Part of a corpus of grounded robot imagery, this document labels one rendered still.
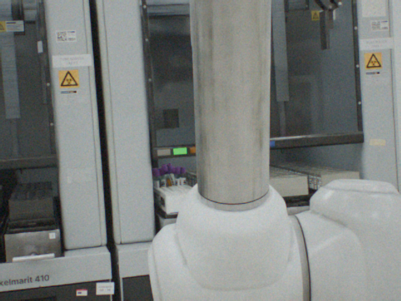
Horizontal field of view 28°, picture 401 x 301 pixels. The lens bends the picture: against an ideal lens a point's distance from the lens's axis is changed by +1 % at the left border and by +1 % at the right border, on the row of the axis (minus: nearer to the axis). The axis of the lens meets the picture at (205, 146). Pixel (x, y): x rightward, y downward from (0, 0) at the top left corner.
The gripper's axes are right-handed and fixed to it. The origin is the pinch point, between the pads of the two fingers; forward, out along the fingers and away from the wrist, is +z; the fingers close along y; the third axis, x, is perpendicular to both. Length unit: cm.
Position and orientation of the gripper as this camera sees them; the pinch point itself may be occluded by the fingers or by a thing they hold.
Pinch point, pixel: (289, 45)
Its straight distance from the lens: 150.4
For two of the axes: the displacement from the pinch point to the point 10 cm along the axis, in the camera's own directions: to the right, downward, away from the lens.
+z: 0.7, 10.0, 0.5
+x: -2.0, -0.4, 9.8
